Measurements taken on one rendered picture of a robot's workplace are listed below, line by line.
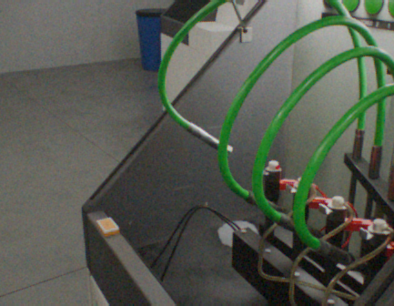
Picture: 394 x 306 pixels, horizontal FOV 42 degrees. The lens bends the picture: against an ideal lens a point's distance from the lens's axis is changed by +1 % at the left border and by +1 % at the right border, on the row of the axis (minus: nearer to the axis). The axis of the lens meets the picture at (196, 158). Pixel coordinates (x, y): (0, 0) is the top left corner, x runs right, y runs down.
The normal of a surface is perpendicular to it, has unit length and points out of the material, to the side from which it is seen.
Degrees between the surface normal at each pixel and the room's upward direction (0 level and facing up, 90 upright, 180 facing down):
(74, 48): 90
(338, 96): 90
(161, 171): 90
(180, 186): 90
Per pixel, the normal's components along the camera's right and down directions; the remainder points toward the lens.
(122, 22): 0.55, 0.31
